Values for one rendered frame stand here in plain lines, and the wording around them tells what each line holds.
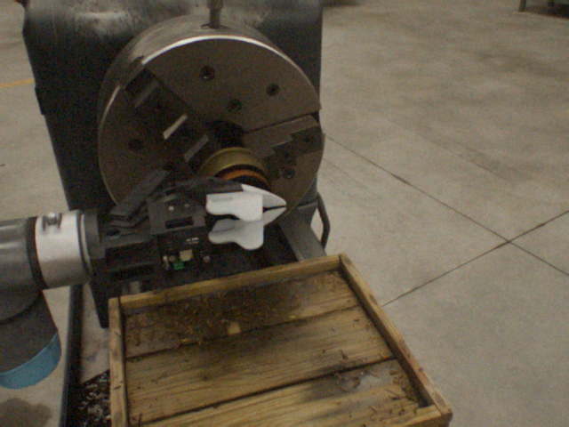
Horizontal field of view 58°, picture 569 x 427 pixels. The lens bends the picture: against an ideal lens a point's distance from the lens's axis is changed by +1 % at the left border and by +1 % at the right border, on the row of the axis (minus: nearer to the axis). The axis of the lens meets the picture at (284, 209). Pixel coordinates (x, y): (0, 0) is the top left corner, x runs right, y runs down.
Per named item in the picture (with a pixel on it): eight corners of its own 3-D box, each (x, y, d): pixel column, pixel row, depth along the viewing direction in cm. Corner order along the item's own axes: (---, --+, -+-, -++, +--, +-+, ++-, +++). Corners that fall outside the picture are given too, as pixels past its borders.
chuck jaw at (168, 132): (187, 142, 72) (118, 84, 65) (212, 117, 71) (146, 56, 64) (200, 180, 63) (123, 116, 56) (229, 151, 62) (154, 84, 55)
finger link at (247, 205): (297, 227, 55) (212, 242, 53) (282, 198, 60) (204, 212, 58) (297, 203, 53) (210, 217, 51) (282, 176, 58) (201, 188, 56)
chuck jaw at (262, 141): (232, 122, 72) (310, 99, 74) (239, 152, 75) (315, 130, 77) (251, 156, 63) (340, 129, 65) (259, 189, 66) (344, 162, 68)
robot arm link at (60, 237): (58, 258, 57) (38, 196, 53) (101, 251, 58) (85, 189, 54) (52, 304, 51) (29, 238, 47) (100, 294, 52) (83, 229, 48)
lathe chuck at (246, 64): (108, 224, 81) (84, 15, 65) (295, 206, 91) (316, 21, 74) (109, 258, 74) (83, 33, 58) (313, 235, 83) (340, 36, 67)
